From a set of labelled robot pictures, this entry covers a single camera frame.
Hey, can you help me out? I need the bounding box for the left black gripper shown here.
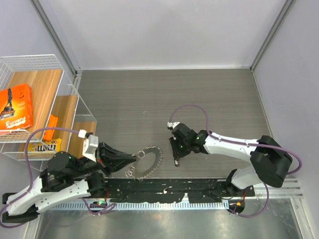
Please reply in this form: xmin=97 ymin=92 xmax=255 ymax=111
xmin=70 ymin=140 xmax=138 ymax=178

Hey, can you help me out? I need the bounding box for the silver key with black tag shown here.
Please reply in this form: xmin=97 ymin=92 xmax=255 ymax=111
xmin=174 ymin=158 xmax=180 ymax=167

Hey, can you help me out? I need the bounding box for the metal disc with key rings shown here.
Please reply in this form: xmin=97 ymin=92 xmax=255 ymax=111
xmin=125 ymin=145 xmax=163 ymax=181

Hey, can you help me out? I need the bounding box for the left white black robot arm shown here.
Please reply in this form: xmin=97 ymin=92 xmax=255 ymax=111
xmin=2 ymin=140 xmax=137 ymax=227

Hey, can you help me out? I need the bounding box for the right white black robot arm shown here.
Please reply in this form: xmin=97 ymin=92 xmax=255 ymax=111
xmin=167 ymin=122 xmax=293 ymax=196

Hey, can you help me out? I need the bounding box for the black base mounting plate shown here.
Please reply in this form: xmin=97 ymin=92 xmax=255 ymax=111
xmin=77 ymin=177 xmax=255 ymax=204

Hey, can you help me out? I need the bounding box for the yellow candy bag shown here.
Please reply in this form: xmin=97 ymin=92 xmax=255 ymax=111
xmin=27 ymin=138 xmax=62 ymax=156

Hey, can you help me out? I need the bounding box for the small orange packet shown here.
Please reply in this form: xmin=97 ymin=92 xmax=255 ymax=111
xmin=43 ymin=114 xmax=58 ymax=140

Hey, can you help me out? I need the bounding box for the orange product box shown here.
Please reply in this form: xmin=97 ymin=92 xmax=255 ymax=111
xmin=0 ymin=83 xmax=33 ymax=130

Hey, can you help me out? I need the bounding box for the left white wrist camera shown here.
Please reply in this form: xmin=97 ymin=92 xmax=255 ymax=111
xmin=78 ymin=129 xmax=99 ymax=162

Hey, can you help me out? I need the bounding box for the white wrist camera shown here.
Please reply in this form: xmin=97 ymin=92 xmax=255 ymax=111
xmin=167 ymin=121 xmax=180 ymax=130
xmin=78 ymin=129 xmax=99 ymax=162

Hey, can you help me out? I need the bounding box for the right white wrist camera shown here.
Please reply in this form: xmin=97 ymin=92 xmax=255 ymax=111
xmin=167 ymin=121 xmax=180 ymax=130

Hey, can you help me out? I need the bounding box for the white slotted cable duct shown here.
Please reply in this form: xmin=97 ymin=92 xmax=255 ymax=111
xmin=50 ymin=200 xmax=229 ymax=211

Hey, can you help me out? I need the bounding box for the white wire shelf rack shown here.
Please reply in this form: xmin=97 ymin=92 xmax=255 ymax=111
xmin=0 ymin=54 xmax=97 ymax=163

